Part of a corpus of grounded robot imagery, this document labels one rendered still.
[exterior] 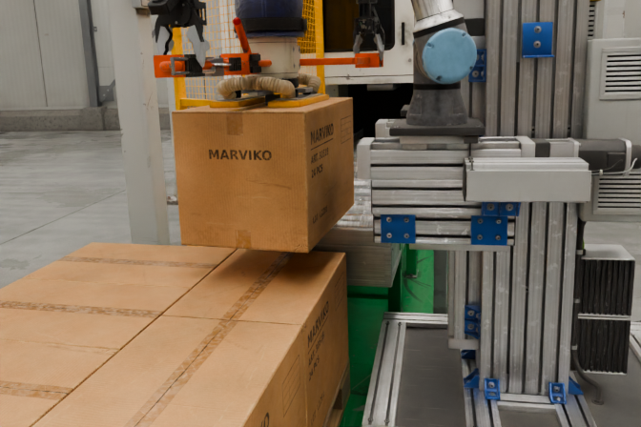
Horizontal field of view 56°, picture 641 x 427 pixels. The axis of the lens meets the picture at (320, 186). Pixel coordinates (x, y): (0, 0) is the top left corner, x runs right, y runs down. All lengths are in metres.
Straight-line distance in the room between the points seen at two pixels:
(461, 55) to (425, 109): 0.20
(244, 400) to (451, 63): 0.82
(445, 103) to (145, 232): 2.13
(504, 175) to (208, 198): 0.84
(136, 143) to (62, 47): 9.81
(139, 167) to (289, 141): 1.65
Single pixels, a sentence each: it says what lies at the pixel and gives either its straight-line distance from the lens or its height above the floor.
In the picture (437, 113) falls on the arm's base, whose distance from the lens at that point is 1.50.
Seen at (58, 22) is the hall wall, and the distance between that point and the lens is 12.98.
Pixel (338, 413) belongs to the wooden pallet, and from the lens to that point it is 2.21.
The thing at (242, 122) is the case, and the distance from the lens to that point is 1.71.
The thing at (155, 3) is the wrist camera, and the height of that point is 1.33.
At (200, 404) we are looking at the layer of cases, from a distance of 1.30.
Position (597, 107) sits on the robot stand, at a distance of 1.70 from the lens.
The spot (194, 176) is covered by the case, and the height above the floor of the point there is 0.88.
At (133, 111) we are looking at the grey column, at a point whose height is 0.98.
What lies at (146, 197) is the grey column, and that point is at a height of 0.54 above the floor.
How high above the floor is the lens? 1.20
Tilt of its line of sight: 12 degrees down
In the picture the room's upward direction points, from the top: 2 degrees counter-clockwise
